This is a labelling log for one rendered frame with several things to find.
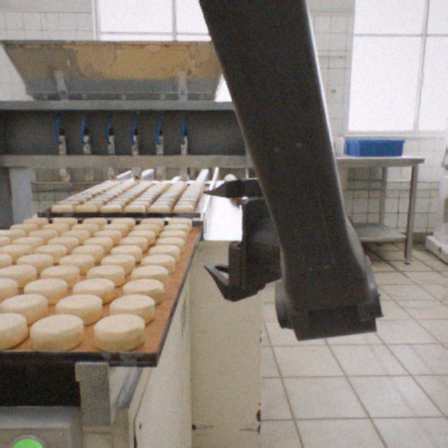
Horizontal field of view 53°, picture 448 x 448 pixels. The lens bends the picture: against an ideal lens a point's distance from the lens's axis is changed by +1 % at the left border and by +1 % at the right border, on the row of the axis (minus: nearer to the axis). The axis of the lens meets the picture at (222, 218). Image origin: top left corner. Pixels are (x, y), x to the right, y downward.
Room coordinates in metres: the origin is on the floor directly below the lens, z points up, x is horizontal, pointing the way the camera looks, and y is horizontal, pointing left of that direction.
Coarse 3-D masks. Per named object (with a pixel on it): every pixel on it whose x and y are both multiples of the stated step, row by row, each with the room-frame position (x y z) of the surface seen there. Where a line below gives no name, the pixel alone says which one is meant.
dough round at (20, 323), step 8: (0, 320) 0.43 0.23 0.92; (8, 320) 0.43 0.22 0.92; (16, 320) 0.43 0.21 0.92; (24, 320) 0.44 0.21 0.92; (0, 328) 0.42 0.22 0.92; (8, 328) 0.42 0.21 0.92; (16, 328) 0.42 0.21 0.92; (24, 328) 0.43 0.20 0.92; (0, 336) 0.41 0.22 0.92; (8, 336) 0.41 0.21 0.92; (16, 336) 0.42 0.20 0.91; (24, 336) 0.43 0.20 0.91; (0, 344) 0.41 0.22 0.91; (8, 344) 0.41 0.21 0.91; (16, 344) 0.42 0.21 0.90
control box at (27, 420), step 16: (0, 416) 0.40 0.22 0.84; (16, 416) 0.40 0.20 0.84; (32, 416) 0.40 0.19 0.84; (48, 416) 0.40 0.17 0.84; (64, 416) 0.40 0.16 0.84; (80, 416) 0.41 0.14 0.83; (0, 432) 0.38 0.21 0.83; (16, 432) 0.38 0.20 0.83; (32, 432) 0.38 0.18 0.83; (48, 432) 0.38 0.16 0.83; (64, 432) 0.38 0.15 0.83; (80, 432) 0.41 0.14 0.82
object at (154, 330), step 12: (192, 228) 0.95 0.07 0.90; (156, 240) 0.84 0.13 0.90; (192, 240) 0.85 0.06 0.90; (144, 252) 0.76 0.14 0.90; (12, 264) 0.69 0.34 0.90; (96, 264) 0.69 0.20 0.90; (180, 264) 0.69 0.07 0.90; (84, 276) 0.63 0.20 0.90; (168, 276) 0.63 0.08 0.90; (180, 276) 0.63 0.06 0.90; (24, 288) 0.58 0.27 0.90; (72, 288) 0.58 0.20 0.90; (120, 288) 0.58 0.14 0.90; (168, 288) 0.58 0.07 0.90; (168, 300) 0.54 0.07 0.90; (48, 312) 0.50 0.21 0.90; (108, 312) 0.50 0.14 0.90; (156, 312) 0.50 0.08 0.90; (168, 312) 0.50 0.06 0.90; (156, 324) 0.47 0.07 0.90; (84, 336) 0.44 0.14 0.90; (156, 336) 0.44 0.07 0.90; (12, 348) 0.41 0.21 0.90; (24, 348) 0.41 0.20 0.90; (72, 348) 0.41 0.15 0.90; (84, 348) 0.41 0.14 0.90; (96, 348) 0.41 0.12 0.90; (144, 348) 0.41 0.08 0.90; (156, 348) 0.41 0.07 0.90
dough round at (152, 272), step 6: (138, 270) 0.60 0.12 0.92; (144, 270) 0.60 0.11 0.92; (150, 270) 0.60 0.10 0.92; (156, 270) 0.60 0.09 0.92; (162, 270) 0.60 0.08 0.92; (132, 276) 0.58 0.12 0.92; (138, 276) 0.58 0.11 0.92; (144, 276) 0.57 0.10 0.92; (150, 276) 0.57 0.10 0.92; (156, 276) 0.58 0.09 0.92; (162, 276) 0.58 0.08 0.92; (162, 282) 0.58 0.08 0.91
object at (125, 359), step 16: (192, 224) 0.98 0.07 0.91; (192, 256) 0.73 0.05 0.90; (176, 304) 0.52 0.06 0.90; (0, 352) 0.38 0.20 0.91; (16, 352) 0.38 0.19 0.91; (32, 352) 0.38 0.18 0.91; (48, 352) 0.38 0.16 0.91; (64, 352) 0.38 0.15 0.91; (80, 352) 0.38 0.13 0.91; (96, 352) 0.38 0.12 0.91; (112, 352) 0.38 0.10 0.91; (128, 352) 0.38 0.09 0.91; (144, 352) 0.38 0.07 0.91; (160, 352) 0.40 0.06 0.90
